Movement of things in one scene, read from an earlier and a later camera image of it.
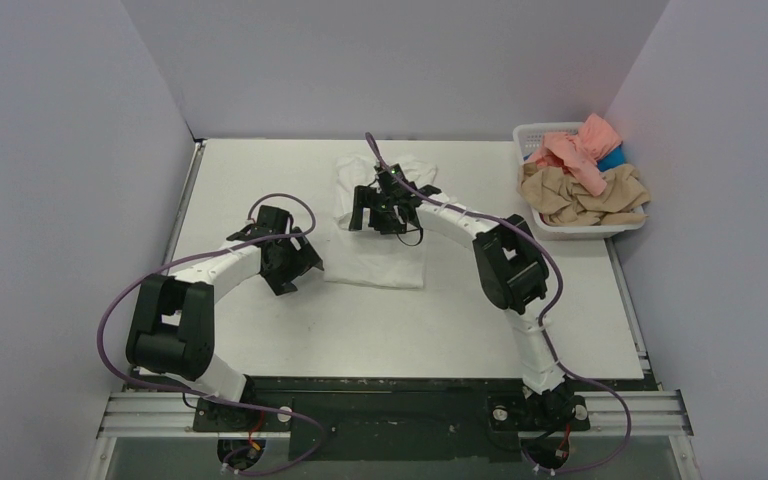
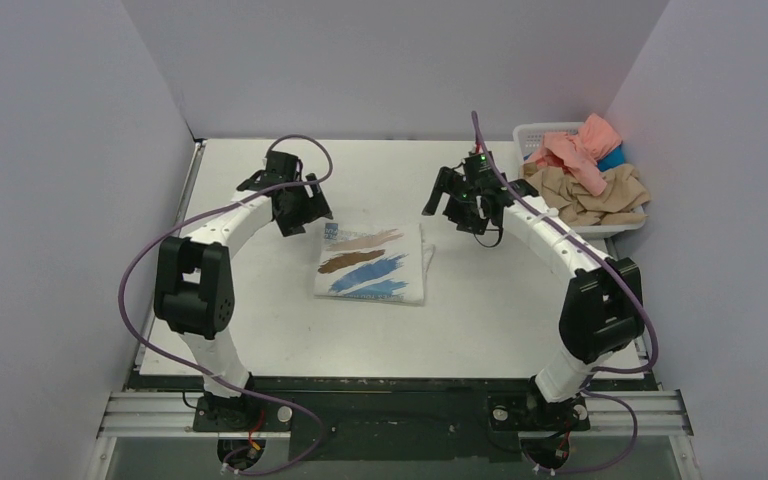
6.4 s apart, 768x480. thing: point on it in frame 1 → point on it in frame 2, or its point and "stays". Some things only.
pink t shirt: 576,152 stays
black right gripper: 376,206 → 457,195
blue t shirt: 613,158 stays
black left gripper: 289,266 → 301,210
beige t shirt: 561,199 stays
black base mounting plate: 404,418 stays
